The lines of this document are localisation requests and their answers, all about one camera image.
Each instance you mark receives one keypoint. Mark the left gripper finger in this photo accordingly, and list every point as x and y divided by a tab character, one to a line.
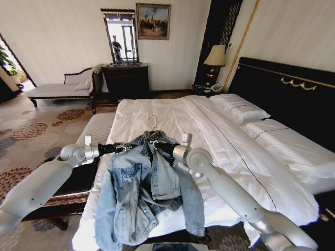
125	150
125	145

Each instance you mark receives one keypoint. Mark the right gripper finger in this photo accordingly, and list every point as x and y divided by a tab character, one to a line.
155	142
157	147

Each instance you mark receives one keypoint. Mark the light blue denim jacket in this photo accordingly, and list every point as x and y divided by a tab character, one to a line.
136	188

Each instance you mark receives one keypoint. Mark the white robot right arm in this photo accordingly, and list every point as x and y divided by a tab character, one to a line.
235	191

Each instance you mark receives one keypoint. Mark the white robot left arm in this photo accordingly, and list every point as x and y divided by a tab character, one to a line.
39	180

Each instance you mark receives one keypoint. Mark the white bed duvet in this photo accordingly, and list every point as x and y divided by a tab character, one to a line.
183	117

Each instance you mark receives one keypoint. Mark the small white bed pillow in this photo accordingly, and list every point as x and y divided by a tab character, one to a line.
238	107

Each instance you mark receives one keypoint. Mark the large white bed pillow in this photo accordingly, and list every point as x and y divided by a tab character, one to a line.
293	149

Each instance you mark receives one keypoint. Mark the dark wooden cushioned bench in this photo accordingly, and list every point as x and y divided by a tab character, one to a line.
78	188

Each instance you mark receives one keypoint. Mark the dark wooden dresser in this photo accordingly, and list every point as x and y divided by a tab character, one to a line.
125	79

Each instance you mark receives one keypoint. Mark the dark wooden nightstand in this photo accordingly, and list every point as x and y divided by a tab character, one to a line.
201	92

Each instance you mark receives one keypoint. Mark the white cushion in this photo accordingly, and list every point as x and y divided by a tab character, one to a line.
83	85

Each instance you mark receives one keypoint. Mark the white chaise lounge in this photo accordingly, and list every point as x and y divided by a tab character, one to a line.
60	90

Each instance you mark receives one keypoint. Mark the white desk telephone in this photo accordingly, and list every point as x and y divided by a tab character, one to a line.
216	88

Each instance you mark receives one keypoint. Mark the person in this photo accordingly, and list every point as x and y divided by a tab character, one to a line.
116	48

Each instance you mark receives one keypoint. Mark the table lamp with beige shade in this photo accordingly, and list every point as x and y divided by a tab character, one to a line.
214	56

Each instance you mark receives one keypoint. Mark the framed painting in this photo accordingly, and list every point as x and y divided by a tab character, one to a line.
153	21

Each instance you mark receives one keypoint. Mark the green potted plant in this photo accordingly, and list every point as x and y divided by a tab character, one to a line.
6	61

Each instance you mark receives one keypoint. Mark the black headboard with gold trim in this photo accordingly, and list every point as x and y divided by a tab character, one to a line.
293	89

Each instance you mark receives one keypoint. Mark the dark framed wall mirror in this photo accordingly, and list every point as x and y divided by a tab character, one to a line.
121	36

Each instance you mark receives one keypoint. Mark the black wall panel gold stripes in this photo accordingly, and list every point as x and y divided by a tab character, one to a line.
220	28

